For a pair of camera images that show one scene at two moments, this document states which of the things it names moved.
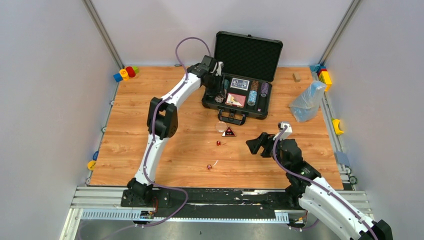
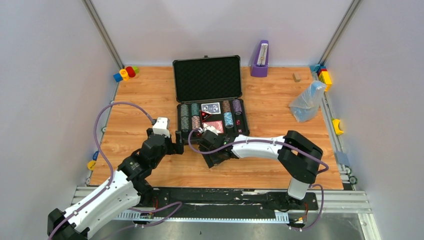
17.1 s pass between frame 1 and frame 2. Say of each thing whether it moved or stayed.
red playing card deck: moved
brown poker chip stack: moved
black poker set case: moved
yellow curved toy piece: stayed
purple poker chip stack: moved
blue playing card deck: moved
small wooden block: stayed
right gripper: moved
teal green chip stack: moved
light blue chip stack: moved
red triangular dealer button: moved
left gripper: moved
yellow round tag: stayed
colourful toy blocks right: stayed
